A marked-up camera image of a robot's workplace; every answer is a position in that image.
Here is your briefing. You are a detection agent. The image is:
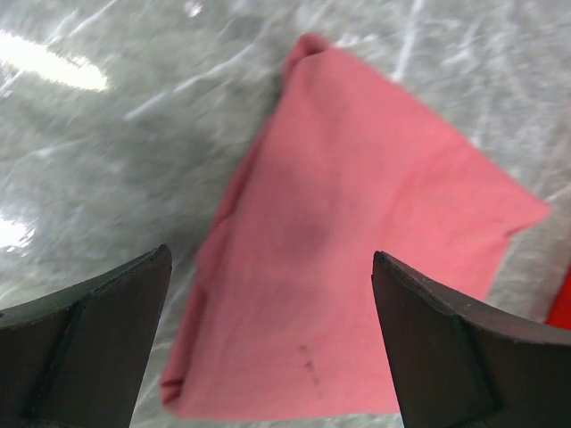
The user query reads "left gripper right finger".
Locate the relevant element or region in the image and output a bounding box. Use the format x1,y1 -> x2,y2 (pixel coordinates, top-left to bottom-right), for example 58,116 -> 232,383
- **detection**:
372,251 -> 570,428

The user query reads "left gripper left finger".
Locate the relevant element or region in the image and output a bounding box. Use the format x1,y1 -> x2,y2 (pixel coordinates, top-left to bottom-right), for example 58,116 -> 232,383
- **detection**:
1,245 -> 172,427

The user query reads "pink red t shirt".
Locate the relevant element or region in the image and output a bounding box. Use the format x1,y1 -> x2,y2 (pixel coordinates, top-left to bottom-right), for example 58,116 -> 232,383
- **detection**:
161,34 -> 550,422

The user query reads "red plastic bin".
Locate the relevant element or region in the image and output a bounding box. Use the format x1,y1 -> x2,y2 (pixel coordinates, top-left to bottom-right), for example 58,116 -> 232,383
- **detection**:
545,267 -> 571,330

